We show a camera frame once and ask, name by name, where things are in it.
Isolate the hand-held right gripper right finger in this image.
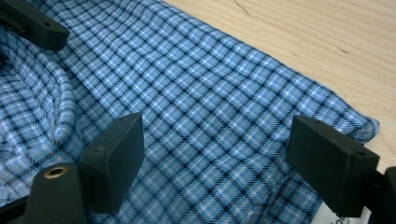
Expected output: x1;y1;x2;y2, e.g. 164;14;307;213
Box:
285;114;380;218

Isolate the blue plaid shirt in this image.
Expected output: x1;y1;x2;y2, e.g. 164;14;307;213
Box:
0;0;380;224

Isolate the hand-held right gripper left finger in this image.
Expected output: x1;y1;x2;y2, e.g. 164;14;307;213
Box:
81;112;146;216

